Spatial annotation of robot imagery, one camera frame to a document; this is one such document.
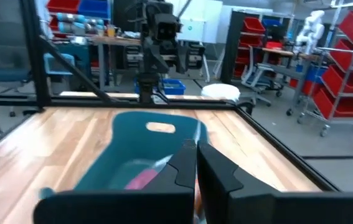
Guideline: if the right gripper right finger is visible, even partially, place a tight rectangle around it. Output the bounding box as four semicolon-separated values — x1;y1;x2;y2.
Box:
196;141;353;224

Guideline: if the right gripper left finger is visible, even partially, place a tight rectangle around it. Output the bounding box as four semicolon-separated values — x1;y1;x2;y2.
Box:
32;139;197;224

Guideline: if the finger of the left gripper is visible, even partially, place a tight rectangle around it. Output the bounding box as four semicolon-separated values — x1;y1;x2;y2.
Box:
146;46;171;75
174;46;189;75

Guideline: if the pink bandage roll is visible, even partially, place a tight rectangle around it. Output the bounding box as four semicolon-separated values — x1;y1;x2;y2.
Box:
125;169;161;190

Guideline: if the white rolling whiteboard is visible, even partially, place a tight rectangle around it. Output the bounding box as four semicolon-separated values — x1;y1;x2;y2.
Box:
176;17;211;83

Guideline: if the blue floor crate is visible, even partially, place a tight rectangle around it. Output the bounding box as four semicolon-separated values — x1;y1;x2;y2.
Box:
134;78;187;96

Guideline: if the white trash can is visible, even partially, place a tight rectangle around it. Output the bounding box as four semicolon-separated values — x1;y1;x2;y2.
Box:
200;83;242;103

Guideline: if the wooden workbench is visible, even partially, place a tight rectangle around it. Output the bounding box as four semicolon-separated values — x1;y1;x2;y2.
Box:
90;34;143;91

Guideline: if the teal plastic bin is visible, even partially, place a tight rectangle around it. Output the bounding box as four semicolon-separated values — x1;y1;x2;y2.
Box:
39;111;210;200

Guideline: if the red bin shelving rack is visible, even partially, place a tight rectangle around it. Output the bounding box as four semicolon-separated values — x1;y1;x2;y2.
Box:
232;11;291;79

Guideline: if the white chair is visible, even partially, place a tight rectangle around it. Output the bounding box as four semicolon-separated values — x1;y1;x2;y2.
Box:
240;45;285;108

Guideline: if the blue plastic storage bin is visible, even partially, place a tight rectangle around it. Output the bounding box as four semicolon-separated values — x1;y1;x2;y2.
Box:
78;0;111;19

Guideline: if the light blue plastic crate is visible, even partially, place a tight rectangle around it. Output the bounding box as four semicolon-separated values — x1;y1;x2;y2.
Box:
43;52;76;76

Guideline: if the red plastic storage bin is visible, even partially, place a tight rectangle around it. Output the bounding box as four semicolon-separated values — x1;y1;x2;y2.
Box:
45;0;81;14

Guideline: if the dark office chair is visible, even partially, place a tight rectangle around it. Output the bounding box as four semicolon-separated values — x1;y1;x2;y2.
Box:
0;18;40;118

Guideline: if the metal rack with slanted bins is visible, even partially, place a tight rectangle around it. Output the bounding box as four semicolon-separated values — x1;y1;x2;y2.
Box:
286;0;353;138

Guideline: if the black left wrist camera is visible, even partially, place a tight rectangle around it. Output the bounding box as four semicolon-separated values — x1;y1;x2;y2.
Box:
149;12;183;42

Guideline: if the black aluminium table frame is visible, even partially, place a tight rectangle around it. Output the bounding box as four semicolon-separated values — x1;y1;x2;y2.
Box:
0;0;339;192

